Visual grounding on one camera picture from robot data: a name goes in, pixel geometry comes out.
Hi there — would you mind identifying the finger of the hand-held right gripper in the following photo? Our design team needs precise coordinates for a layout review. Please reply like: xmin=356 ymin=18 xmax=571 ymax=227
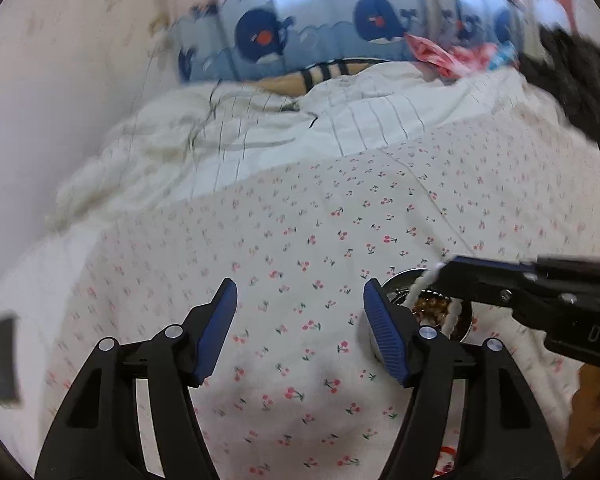
xmin=450 ymin=255 xmax=600 ymax=283
xmin=437 ymin=262 xmax=581 ymax=318

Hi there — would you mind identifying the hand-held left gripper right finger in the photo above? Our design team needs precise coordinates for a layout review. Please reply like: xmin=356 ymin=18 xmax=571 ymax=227
xmin=363 ymin=280 xmax=563 ymax=480

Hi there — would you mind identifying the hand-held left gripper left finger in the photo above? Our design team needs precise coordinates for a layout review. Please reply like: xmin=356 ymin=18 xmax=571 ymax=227
xmin=35 ymin=278 xmax=238 ymax=480

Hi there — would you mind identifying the pile of beaded jewelry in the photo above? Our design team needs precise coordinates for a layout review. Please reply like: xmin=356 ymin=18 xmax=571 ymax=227
xmin=412 ymin=296 xmax=462 ymax=332

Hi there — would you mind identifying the round metal dish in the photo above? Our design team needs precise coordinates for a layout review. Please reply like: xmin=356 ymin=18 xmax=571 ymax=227
xmin=370 ymin=268 xmax=479 ymax=361

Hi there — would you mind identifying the white pearl necklace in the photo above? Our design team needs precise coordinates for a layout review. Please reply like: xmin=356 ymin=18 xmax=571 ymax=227
xmin=404 ymin=262 xmax=465 ymax=338

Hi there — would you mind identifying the person's right forearm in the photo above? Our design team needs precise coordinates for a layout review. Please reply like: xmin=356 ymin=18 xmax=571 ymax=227
xmin=565 ymin=362 xmax=600 ymax=468

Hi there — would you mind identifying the cherry print blanket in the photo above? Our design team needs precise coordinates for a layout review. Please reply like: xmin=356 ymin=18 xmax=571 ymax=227
xmin=45 ymin=70 xmax=600 ymax=480

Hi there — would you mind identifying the white mattress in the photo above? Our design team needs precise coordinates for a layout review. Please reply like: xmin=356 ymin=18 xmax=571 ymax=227
xmin=0 ymin=220 xmax=106 ymax=411

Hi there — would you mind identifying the black cloth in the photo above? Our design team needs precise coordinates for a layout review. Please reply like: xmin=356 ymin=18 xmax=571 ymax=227
xmin=520 ymin=25 xmax=600 ymax=181

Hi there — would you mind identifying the white striped sheet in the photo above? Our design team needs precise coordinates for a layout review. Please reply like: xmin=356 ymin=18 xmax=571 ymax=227
xmin=55 ymin=62 xmax=531 ymax=231

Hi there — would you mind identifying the black phone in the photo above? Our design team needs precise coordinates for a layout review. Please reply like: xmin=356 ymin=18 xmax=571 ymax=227
xmin=0 ymin=314 xmax=21 ymax=405

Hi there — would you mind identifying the pink red cloth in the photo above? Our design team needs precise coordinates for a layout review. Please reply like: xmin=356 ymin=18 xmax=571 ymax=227
xmin=405 ymin=32 xmax=518 ymax=79

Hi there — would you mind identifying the striped tan pillow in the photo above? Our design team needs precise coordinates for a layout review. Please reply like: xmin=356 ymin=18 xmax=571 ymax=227
xmin=240 ymin=57 xmax=421 ymax=99

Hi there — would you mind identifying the blue whale print bumper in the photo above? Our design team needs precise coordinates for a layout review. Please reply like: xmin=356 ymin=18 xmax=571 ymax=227
xmin=177 ymin=0 xmax=526 ymax=83

